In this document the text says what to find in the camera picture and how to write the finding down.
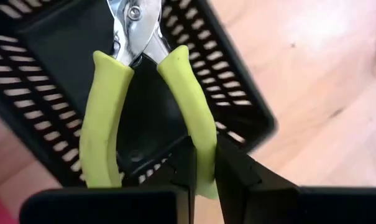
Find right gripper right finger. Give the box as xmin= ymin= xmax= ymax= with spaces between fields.
xmin=214 ymin=135 xmax=300 ymax=224

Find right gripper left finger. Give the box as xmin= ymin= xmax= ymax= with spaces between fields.
xmin=150 ymin=136 xmax=198 ymax=224

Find black slotted plastic basket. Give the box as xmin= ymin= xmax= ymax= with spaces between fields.
xmin=0 ymin=0 xmax=278 ymax=189

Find green handled pliers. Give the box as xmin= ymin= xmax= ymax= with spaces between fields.
xmin=78 ymin=0 xmax=220 ymax=200

